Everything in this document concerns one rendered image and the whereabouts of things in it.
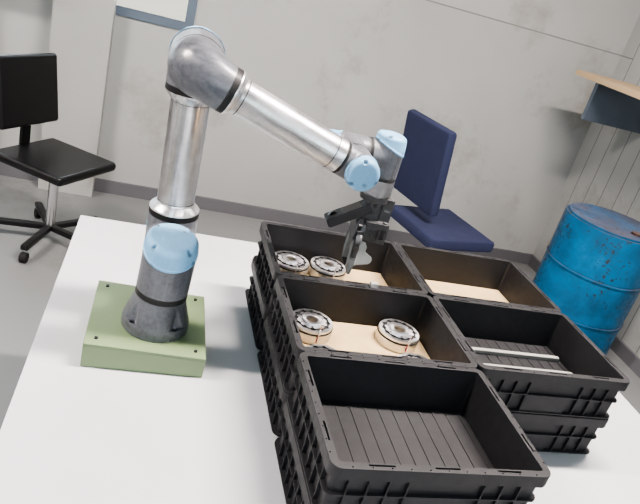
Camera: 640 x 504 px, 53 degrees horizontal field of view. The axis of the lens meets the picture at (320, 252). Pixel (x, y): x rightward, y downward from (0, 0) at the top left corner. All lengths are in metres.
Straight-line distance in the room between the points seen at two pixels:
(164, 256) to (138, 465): 0.42
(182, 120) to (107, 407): 0.61
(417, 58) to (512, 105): 0.74
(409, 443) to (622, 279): 2.42
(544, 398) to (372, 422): 0.44
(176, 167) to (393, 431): 0.73
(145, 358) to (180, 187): 0.38
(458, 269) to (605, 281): 1.65
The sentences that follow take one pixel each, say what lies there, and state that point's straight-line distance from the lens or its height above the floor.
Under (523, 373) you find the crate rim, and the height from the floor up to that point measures 0.93.
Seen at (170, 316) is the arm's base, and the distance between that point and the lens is 1.45.
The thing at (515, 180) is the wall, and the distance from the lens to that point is 4.64.
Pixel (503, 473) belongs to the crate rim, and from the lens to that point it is 1.15.
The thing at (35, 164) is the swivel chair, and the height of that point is 0.45.
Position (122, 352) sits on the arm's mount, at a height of 0.75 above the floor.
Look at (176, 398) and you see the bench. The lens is 1.42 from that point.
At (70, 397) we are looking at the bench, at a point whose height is 0.70.
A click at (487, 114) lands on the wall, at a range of 4.38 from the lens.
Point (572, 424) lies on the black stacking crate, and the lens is 1.63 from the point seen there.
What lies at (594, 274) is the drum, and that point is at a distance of 3.52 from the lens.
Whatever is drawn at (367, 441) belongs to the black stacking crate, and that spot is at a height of 0.83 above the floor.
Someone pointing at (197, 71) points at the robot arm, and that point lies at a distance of 1.27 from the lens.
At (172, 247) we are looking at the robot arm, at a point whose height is 0.98.
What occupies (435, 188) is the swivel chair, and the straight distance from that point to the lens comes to 3.37.
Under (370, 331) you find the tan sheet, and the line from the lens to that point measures 1.57.
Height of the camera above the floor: 1.60
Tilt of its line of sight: 24 degrees down
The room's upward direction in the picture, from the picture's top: 16 degrees clockwise
